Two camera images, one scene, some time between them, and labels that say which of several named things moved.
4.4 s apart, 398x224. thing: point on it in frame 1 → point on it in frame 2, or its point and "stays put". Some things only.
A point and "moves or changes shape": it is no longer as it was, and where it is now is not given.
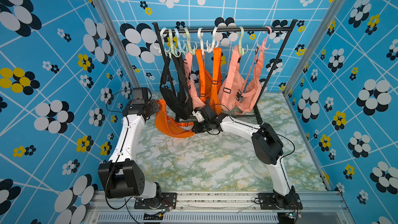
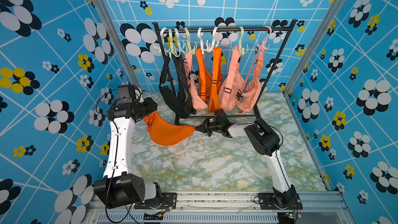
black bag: x=173 y=87 stays put
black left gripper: x=155 y=108 stays put
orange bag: x=182 y=129 moves or changes shape
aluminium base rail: x=317 y=207 stays put
